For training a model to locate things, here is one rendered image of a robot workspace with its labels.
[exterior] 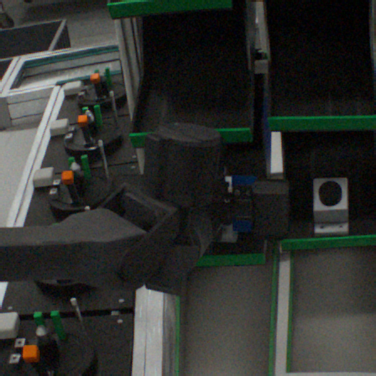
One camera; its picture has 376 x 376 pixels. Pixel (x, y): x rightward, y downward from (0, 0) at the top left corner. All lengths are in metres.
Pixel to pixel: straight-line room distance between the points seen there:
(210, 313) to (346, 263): 0.20
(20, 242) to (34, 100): 1.64
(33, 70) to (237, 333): 1.58
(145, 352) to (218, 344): 0.17
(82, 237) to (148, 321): 0.62
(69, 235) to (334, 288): 0.51
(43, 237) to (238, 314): 0.48
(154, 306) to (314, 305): 0.31
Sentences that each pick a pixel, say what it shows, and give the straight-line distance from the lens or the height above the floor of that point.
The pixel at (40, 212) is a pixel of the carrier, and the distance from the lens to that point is 1.59.
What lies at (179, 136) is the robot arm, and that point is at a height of 1.43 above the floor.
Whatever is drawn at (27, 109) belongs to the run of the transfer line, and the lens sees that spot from 2.28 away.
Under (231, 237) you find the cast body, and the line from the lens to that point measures 0.91.
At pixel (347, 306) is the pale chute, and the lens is 1.09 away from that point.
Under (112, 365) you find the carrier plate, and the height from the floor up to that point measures 0.97.
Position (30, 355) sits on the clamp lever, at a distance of 1.08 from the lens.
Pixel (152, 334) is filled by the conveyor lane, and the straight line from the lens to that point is 1.23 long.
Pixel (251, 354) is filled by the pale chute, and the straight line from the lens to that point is 1.07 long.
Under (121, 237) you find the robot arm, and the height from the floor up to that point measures 1.39.
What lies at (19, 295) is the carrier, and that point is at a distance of 1.37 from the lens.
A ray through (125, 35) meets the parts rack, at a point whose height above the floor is 1.45.
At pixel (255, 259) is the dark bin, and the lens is 0.94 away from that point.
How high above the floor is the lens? 1.75
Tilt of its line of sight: 30 degrees down
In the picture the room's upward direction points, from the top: 9 degrees counter-clockwise
